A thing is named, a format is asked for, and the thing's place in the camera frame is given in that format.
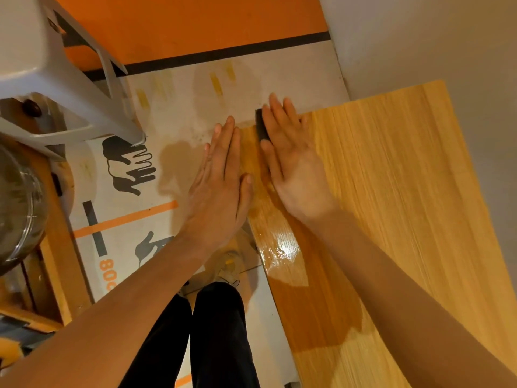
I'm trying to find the person's right hand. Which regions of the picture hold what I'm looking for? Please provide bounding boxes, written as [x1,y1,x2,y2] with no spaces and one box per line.
[258,93,341,223]

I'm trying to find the white printed floor sheet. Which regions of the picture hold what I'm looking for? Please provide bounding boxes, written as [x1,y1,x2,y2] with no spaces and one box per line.
[61,39,350,388]

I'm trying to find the person's left forearm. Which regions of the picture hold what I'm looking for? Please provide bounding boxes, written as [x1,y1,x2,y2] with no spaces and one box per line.
[0,232,211,388]

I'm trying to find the black sponge block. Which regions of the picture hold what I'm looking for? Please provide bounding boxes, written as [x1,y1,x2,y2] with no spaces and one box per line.
[255,108,270,143]

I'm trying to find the shiny metal bowl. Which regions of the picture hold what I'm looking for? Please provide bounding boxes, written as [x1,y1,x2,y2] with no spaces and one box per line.
[0,142,50,276]

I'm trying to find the person's white shoe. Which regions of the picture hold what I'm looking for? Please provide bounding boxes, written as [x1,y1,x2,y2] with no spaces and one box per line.
[201,250,245,286]

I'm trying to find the person's black trousers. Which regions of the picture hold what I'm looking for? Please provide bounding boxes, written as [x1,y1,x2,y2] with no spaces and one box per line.
[118,281,261,388]

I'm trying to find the person's left hand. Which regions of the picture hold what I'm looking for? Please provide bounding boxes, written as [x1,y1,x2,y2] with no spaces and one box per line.
[178,115,255,255]

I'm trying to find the person's right forearm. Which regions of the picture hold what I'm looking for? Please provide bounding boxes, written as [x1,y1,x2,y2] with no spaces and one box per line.
[309,204,517,388]

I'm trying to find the light wooden board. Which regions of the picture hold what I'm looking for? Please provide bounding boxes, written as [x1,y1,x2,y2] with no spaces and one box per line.
[238,80,517,388]

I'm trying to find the wooden shelf unit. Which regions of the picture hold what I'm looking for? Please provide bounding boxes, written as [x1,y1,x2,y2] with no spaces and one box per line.
[0,133,97,368]

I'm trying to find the white plastic stool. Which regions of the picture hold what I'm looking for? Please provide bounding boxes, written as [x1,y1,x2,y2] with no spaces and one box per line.
[0,0,147,160]

